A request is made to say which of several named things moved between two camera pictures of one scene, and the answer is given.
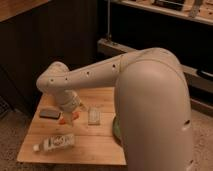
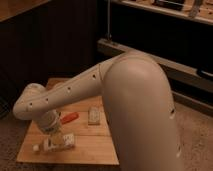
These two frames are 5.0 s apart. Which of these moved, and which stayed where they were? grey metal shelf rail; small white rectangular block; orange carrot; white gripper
Moved: white gripper
Stayed: small white rectangular block; orange carrot; grey metal shelf rail
